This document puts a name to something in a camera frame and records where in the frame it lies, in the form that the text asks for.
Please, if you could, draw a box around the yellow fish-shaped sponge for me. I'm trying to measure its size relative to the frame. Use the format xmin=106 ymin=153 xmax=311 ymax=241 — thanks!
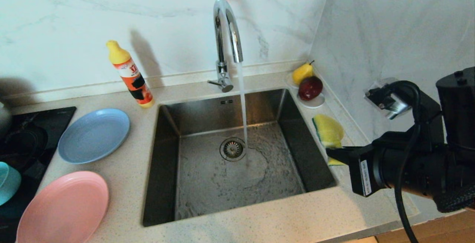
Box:
xmin=312 ymin=114 xmax=345 ymax=166

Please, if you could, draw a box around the chrome faucet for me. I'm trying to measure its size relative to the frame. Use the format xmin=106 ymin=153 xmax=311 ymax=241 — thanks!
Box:
xmin=208 ymin=0 xmax=244 ymax=93

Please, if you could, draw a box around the yellow orange dish soap bottle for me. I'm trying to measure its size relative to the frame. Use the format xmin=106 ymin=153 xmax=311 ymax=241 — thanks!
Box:
xmin=107 ymin=40 xmax=155 ymax=108

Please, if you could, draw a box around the metal sink drain strainer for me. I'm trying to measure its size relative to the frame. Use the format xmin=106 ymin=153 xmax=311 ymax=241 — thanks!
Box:
xmin=220 ymin=138 xmax=246 ymax=162

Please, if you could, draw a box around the stainless steel sink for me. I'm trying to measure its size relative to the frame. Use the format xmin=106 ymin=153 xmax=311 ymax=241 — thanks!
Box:
xmin=143 ymin=89 xmax=338 ymax=227

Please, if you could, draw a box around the small white dish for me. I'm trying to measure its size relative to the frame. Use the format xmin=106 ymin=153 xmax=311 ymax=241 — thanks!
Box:
xmin=297 ymin=93 xmax=325 ymax=109
xmin=285 ymin=72 xmax=299 ymax=89

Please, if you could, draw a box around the wooden cabinet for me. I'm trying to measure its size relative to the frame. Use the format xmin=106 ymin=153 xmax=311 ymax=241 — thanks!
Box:
xmin=375 ymin=210 xmax=475 ymax=243

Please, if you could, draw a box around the dark red apple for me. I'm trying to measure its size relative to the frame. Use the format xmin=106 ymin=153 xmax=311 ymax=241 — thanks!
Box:
xmin=298 ymin=76 xmax=323 ymax=101

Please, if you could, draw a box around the yellow pear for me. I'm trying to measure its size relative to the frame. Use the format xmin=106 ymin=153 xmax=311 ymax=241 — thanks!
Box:
xmin=292 ymin=60 xmax=315 ymax=86

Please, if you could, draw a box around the running water stream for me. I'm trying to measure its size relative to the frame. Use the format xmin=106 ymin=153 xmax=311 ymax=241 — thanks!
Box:
xmin=237 ymin=62 xmax=250 ymax=145

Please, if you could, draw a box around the blue plastic plate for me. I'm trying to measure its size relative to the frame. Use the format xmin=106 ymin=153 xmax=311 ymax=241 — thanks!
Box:
xmin=58 ymin=108 xmax=131 ymax=164

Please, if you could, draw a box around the pink plastic plate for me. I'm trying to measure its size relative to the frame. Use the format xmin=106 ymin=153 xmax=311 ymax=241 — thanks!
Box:
xmin=17 ymin=171 xmax=110 ymax=243

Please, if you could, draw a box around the black induction cooktop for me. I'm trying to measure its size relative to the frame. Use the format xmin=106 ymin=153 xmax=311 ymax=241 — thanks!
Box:
xmin=0 ymin=106 xmax=77 ymax=243

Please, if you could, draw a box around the teal ceramic bowl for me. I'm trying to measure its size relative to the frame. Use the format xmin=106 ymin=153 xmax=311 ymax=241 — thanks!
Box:
xmin=0 ymin=161 xmax=22 ymax=206

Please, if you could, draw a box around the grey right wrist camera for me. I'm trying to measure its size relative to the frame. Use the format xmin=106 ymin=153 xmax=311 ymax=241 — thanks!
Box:
xmin=365 ymin=78 xmax=412 ymax=120

